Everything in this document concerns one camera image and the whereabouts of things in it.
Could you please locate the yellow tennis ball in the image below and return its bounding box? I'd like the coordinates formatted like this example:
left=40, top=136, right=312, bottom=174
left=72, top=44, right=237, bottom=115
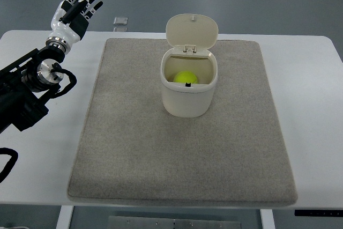
left=173, top=71, right=198, bottom=84

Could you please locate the white table leg left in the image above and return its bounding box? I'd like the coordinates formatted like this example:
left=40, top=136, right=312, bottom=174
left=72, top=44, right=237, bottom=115
left=56, top=205, right=74, bottom=229

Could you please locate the clear floor socket plate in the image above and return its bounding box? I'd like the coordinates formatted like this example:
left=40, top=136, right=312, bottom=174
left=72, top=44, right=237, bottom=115
left=113, top=17, right=128, bottom=25

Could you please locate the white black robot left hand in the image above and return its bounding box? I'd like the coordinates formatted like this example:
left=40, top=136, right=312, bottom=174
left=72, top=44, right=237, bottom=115
left=49, top=0, right=103, bottom=47

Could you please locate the grey felt mat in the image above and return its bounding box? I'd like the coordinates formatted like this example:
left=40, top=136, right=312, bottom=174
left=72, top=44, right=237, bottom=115
left=68, top=39, right=297, bottom=206

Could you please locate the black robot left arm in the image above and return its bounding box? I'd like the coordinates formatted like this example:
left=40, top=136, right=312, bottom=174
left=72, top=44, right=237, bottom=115
left=1, top=36, right=77, bottom=131

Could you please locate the black braided cable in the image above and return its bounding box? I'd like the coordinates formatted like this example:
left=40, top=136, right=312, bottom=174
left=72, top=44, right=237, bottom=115
left=0, top=147, right=19, bottom=184

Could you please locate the black table control panel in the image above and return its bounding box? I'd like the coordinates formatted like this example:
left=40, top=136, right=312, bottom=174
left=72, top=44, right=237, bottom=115
left=294, top=209, right=343, bottom=217

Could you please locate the white table leg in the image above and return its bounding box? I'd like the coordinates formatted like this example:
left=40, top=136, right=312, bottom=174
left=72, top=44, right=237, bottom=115
left=56, top=205, right=74, bottom=229
left=260, top=209, right=275, bottom=229

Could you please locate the white table leg right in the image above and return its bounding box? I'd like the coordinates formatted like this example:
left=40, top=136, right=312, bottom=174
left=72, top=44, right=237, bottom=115
left=260, top=209, right=275, bottom=229

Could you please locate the cream lidded plastic bin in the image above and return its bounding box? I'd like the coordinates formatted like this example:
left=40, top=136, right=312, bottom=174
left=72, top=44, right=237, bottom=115
left=160, top=14, right=219, bottom=118

